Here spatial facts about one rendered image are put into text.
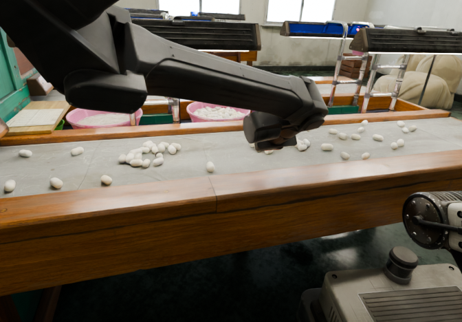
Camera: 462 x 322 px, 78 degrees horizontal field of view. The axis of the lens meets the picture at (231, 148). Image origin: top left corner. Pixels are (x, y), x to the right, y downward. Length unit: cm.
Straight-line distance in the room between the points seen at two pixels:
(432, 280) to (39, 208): 102
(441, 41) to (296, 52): 557
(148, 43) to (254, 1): 594
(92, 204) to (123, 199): 6
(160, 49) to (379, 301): 81
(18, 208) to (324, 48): 678
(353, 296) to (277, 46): 593
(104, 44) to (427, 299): 95
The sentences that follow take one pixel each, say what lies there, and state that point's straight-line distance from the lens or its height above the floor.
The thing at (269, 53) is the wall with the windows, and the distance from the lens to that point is 646.
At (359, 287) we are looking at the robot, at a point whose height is 47.
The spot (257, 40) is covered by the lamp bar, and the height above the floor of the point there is 107.
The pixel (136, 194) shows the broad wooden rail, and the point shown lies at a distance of 67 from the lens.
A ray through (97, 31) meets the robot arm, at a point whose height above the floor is 112.
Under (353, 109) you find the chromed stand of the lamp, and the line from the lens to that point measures 168.
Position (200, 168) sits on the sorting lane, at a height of 74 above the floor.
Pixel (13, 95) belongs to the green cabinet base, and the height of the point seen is 83.
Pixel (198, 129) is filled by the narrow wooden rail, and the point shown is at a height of 76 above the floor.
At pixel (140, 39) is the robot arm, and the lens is 32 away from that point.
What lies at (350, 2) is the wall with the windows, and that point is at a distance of 733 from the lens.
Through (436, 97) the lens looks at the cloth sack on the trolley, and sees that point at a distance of 393.
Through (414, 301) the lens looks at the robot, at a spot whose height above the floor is 48.
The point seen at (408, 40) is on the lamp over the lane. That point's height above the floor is 108.
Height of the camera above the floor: 114
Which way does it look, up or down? 26 degrees down
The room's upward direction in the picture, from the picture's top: 3 degrees clockwise
